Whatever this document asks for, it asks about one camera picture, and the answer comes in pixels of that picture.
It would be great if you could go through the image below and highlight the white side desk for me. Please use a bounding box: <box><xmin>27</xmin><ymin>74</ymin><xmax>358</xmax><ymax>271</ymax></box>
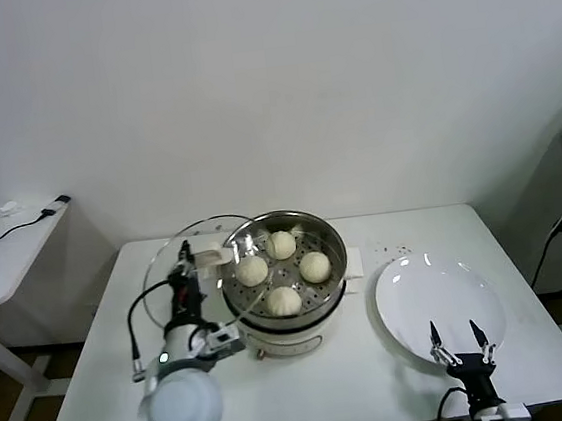
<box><xmin>0</xmin><ymin>194</ymin><xmax>96</xmax><ymax>421</ymax></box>

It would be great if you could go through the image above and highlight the white round plate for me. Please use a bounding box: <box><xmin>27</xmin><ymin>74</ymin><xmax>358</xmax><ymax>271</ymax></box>
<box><xmin>370</xmin><ymin>246</ymin><xmax>510</xmax><ymax>377</ymax></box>

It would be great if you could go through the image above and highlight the crumpled white tissue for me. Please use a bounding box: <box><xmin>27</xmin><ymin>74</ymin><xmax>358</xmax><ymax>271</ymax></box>
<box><xmin>0</xmin><ymin>198</ymin><xmax>29</xmax><ymax>220</ymax></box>

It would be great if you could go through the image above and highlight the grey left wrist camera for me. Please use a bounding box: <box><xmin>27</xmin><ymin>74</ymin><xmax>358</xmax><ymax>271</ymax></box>
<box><xmin>200</xmin><ymin>322</ymin><xmax>245</xmax><ymax>358</ymax></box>

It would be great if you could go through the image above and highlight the black desk cable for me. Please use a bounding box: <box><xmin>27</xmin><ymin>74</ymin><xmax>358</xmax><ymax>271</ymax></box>
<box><xmin>0</xmin><ymin>207</ymin><xmax>61</xmax><ymax>241</ymax></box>

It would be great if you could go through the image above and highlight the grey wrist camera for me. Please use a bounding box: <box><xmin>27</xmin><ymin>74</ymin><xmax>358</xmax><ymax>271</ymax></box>
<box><xmin>470</xmin><ymin>399</ymin><xmax>533</xmax><ymax>421</ymax></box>
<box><xmin>200</xmin><ymin>322</ymin><xmax>245</xmax><ymax>358</ymax></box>

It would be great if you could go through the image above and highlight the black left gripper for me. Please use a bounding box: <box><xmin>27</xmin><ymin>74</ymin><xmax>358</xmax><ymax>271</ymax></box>
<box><xmin>162</xmin><ymin>236</ymin><xmax>223</xmax><ymax>330</ymax></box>

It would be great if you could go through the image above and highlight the white electric cooker base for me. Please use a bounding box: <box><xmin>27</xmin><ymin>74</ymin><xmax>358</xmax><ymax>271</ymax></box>
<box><xmin>228</xmin><ymin>277</ymin><xmax>367</xmax><ymax>365</ymax></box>

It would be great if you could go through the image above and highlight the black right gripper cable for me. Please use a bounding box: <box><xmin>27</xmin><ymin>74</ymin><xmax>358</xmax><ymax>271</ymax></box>
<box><xmin>432</xmin><ymin>384</ymin><xmax>473</xmax><ymax>421</ymax></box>

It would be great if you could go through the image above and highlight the white steamed baozi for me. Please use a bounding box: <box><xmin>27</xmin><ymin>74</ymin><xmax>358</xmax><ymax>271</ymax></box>
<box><xmin>263</xmin><ymin>228</ymin><xmax>298</xmax><ymax>262</ymax></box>
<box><xmin>297</xmin><ymin>249</ymin><xmax>334</xmax><ymax>286</ymax></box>
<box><xmin>234</xmin><ymin>254</ymin><xmax>272</xmax><ymax>289</ymax></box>
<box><xmin>264</xmin><ymin>283</ymin><xmax>304</xmax><ymax>319</ymax></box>

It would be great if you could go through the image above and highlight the stainless steel steamer basket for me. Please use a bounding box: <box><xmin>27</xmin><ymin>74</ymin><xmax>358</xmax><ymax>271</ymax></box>
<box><xmin>211</xmin><ymin>203</ymin><xmax>371</xmax><ymax>331</ymax></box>

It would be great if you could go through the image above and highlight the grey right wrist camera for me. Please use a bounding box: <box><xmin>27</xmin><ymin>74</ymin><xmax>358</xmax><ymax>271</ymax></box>
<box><xmin>470</xmin><ymin>399</ymin><xmax>533</xmax><ymax>421</ymax></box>

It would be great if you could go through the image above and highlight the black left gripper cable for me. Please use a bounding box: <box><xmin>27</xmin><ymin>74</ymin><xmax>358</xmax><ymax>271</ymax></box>
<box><xmin>121</xmin><ymin>276</ymin><xmax>184</xmax><ymax>383</ymax></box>

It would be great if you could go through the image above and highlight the glass pot lid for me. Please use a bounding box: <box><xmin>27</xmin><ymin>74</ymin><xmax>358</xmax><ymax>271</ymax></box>
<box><xmin>135</xmin><ymin>210</ymin><xmax>277</xmax><ymax>339</ymax></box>

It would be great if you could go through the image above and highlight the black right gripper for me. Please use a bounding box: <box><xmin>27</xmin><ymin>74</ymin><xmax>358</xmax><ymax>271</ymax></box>
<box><xmin>425</xmin><ymin>314</ymin><xmax>505</xmax><ymax>414</ymax></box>

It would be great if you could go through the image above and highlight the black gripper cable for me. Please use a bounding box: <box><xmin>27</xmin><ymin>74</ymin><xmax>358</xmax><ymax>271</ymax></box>
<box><xmin>432</xmin><ymin>384</ymin><xmax>473</xmax><ymax>421</ymax></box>
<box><xmin>121</xmin><ymin>276</ymin><xmax>184</xmax><ymax>383</ymax></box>

